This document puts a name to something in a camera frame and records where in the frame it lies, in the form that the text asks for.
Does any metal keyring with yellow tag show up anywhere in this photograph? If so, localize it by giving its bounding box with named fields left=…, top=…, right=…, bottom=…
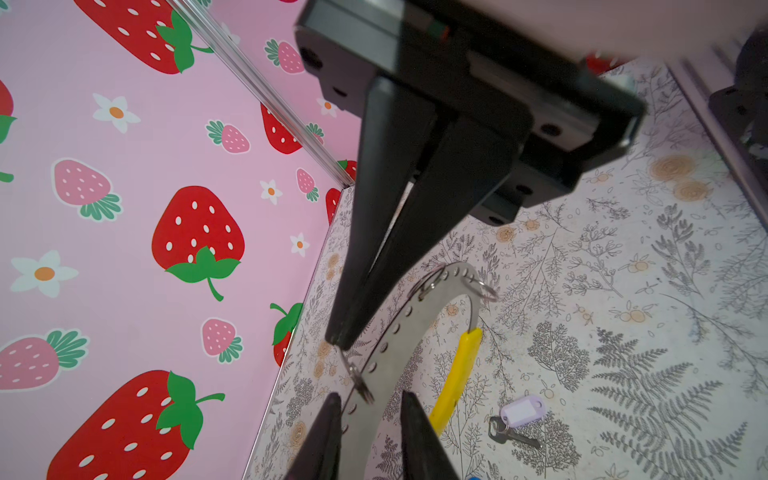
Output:
left=338, top=262, right=498, bottom=479

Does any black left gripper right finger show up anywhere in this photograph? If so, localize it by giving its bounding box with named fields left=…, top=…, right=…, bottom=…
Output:
left=400, top=391, right=459, bottom=480

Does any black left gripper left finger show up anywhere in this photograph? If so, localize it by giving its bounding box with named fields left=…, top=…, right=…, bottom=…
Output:
left=284, top=393, right=342, bottom=480

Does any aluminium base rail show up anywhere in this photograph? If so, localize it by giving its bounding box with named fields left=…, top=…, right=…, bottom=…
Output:
left=667, top=29, right=767, bottom=224

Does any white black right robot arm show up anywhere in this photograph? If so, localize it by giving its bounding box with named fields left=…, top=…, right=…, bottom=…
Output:
left=295, top=1, right=767, bottom=350

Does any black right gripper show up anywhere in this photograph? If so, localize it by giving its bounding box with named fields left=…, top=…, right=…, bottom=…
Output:
left=294, top=1, right=646, bottom=345

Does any aluminium corner post right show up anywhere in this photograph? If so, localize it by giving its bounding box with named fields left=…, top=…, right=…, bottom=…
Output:
left=169, top=0, right=354, bottom=188

